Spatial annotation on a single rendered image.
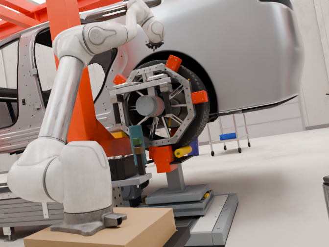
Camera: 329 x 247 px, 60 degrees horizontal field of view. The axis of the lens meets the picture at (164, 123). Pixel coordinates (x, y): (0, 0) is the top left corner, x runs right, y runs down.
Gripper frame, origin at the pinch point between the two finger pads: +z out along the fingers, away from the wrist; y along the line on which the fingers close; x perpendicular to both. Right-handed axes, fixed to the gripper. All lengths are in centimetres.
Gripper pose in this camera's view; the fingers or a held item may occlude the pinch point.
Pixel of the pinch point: (153, 48)
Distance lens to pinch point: 210.0
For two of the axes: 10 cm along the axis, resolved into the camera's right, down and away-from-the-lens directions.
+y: 9.9, -1.1, 0.9
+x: -1.1, -9.9, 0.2
